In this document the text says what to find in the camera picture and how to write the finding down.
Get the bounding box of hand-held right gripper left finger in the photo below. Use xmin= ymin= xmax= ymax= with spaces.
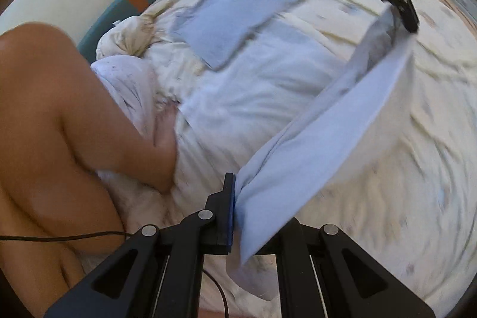
xmin=44 ymin=172 xmax=237 ymax=318

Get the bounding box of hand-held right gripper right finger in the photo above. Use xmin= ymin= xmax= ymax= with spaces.
xmin=256 ymin=217 xmax=436 ymax=318

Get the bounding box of grey printed t-shirt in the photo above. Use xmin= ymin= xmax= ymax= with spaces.
xmin=171 ymin=0 xmax=304 ymax=71

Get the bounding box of pale blue white t-shirt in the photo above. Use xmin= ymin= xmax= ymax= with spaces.
xmin=175 ymin=3 xmax=416 ymax=302

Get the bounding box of cream printed bed sheet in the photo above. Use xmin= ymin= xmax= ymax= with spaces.
xmin=95 ymin=0 xmax=477 ymax=318

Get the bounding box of person's bare leg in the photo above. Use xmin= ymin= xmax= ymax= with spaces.
xmin=0 ymin=22 xmax=179 ymax=194
xmin=0 ymin=169 xmax=127 ymax=305

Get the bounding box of black cable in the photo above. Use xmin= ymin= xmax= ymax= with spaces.
xmin=0 ymin=230 xmax=229 ymax=318

